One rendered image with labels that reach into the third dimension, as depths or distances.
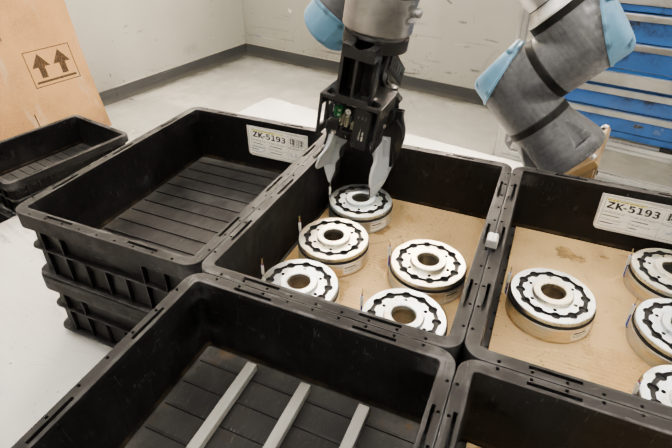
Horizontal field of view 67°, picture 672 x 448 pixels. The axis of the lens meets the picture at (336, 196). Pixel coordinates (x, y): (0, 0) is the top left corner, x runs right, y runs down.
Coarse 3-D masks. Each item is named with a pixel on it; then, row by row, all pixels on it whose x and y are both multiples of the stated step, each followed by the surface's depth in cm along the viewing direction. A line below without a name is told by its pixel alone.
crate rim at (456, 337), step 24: (504, 168) 76; (504, 192) 71; (240, 240) 62; (480, 240) 61; (216, 264) 58; (480, 264) 57; (264, 288) 54; (288, 288) 54; (336, 312) 51; (360, 312) 51; (456, 312) 51; (408, 336) 48; (432, 336) 48; (456, 336) 48; (456, 360) 49
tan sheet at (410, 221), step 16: (400, 208) 85; (416, 208) 85; (432, 208) 85; (400, 224) 81; (416, 224) 81; (432, 224) 81; (448, 224) 81; (464, 224) 81; (480, 224) 81; (384, 240) 78; (400, 240) 78; (448, 240) 78; (464, 240) 78; (288, 256) 74; (384, 256) 74; (464, 256) 74; (368, 272) 71; (384, 272) 71; (352, 288) 69; (368, 288) 69; (384, 288) 69; (352, 304) 66; (448, 304) 66; (448, 320) 64
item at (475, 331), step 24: (528, 168) 76; (624, 192) 72; (648, 192) 71; (504, 216) 66; (504, 240) 61; (480, 288) 54; (480, 312) 51; (480, 336) 48; (480, 360) 46; (504, 360) 46; (576, 384) 44; (648, 408) 42
